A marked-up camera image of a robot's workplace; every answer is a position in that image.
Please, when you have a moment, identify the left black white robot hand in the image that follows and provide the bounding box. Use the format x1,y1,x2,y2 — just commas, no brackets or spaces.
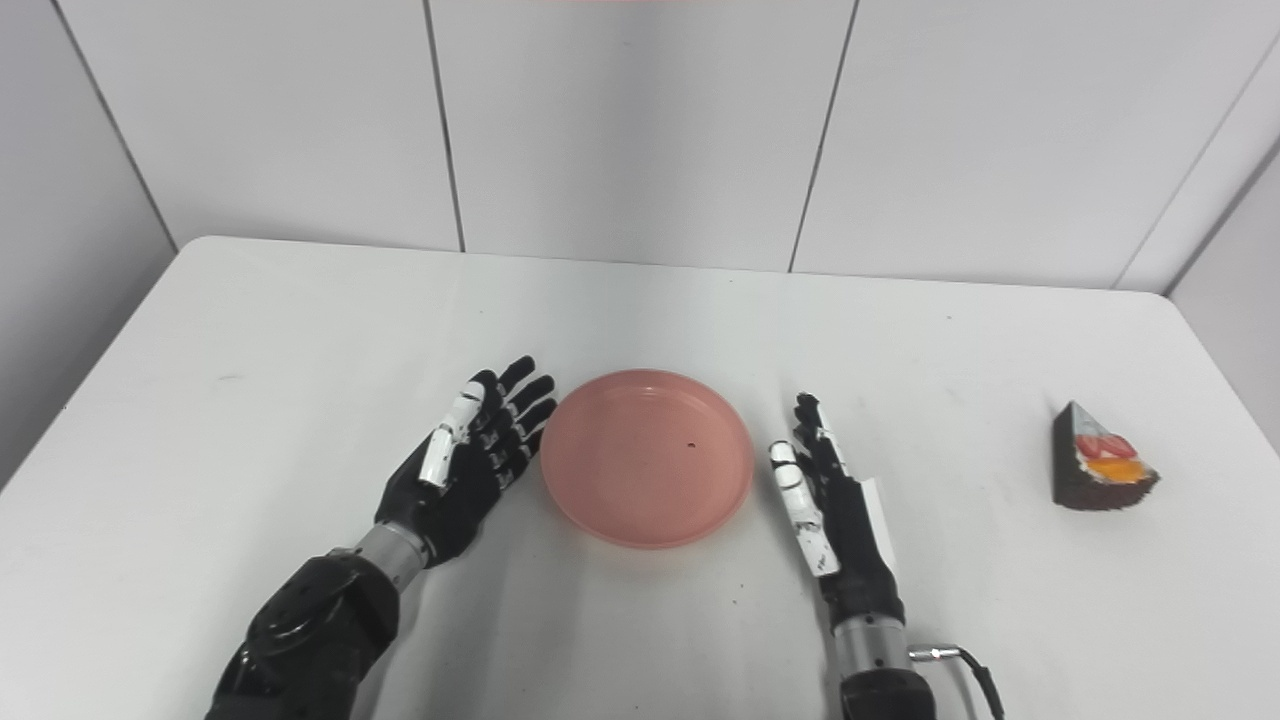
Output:
374,356,559,571

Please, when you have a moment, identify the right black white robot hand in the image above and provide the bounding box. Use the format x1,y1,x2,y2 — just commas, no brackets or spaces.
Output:
768,392,907,632

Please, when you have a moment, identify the pink round plate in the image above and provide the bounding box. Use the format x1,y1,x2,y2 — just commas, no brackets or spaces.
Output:
540,369,756,550

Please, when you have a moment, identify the chocolate cake slice with fruit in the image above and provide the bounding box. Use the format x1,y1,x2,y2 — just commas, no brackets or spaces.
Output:
1052,401,1162,512

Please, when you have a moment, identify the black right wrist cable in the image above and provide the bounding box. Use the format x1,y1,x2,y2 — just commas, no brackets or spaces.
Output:
907,644,1007,720

